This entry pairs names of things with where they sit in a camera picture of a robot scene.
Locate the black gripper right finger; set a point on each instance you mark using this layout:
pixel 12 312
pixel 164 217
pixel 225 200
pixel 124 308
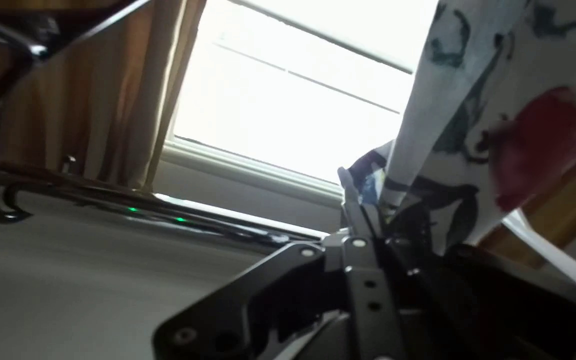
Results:
pixel 474 312

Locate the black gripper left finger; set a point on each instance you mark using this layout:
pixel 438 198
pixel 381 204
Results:
pixel 369 286

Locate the white floral towel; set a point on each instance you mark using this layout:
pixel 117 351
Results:
pixel 515 72

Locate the white plastic hanger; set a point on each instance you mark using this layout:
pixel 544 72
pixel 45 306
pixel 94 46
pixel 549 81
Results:
pixel 554 246

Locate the bright window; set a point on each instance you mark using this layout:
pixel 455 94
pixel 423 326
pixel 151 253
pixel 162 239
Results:
pixel 289 86

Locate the metal clothes rack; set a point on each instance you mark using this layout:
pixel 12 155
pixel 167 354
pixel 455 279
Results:
pixel 135 200

